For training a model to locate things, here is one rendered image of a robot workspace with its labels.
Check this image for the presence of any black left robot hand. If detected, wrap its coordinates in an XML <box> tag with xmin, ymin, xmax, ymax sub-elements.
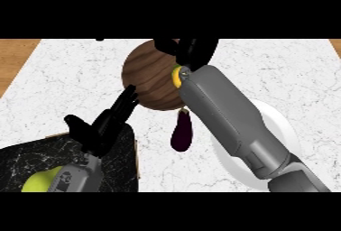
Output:
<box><xmin>62</xmin><ymin>84</ymin><xmax>140</xmax><ymax>159</ymax></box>

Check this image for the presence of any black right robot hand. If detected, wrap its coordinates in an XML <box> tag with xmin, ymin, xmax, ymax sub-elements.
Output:
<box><xmin>152</xmin><ymin>38</ymin><xmax>220</xmax><ymax>72</ymax></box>

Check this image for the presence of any yellow lemon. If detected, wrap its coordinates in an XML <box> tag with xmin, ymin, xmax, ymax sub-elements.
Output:
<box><xmin>170</xmin><ymin>63</ymin><xmax>184</xmax><ymax>89</ymax></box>

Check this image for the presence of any brown wooden bowl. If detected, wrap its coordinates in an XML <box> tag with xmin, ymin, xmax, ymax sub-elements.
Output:
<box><xmin>121</xmin><ymin>39</ymin><xmax>187</xmax><ymax>112</ymax></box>

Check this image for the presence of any white plate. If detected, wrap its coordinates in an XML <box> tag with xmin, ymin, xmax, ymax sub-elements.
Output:
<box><xmin>211</xmin><ymin>98</ymin><xmax>300</xmax><ymax>191</ymax></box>

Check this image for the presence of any dark purple eggplant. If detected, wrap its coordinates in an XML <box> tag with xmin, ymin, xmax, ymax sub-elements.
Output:
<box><xmin>170</xmin><ymin>107</ymin><xmax>195</xmax><ymax>152</ymax></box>

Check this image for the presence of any black marble cutting board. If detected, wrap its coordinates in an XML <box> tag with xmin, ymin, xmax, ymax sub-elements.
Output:
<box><xmin>0</xmin><ymin>122</ymin><xmax>140</xmax><ymax>193</ymax></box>

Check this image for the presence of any yellow-green apple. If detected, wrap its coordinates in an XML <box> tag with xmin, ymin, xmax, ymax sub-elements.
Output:
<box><xmin>21</xmin><ymin>165</ymin><xmax>65</xmax><ymax>193</ymax></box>

